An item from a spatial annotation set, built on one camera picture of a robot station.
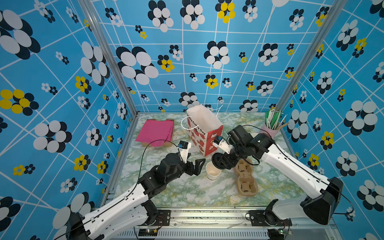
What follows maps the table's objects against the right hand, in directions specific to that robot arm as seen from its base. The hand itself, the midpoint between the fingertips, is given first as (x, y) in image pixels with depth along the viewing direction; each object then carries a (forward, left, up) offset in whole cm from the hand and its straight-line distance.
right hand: (222, 159), depth 74 cm
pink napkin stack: (+27, +43, -13) cm, 52 cm away
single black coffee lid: (-2, +4, +2) cm, 5 cm away
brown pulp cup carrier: (-7, -14, -15) cm, 22 cm away
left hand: (-1, +12, +4) cm, 13 cm away
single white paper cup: (+1, +4, -20) cm, 20 cm away
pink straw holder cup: (+24, -35, -9) cm, 44 cm away
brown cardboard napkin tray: (+19, +35, -14) cm, 42 cm away
